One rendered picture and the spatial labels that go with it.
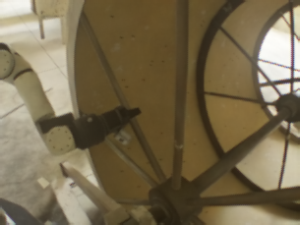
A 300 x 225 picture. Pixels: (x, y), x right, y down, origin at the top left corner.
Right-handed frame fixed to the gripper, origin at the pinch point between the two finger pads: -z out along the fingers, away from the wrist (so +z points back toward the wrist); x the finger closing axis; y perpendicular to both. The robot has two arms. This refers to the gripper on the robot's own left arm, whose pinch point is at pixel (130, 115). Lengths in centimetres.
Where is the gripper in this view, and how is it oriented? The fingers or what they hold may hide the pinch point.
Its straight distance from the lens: 65.9
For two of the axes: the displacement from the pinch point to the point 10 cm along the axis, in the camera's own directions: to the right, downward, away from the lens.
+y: 4.5, 8.8, -1.6
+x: -4.1, 3.6, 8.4
